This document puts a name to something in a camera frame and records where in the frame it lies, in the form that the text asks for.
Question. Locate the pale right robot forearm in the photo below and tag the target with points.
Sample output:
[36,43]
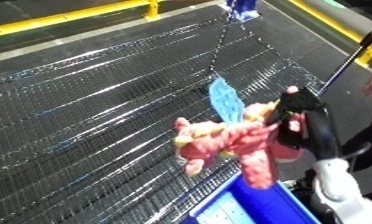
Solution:
[342,196]

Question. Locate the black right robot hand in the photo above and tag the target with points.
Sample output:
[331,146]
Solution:
[318,126]

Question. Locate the pink dragon soft toy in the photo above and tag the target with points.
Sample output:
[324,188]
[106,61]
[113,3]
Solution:
[247,140]

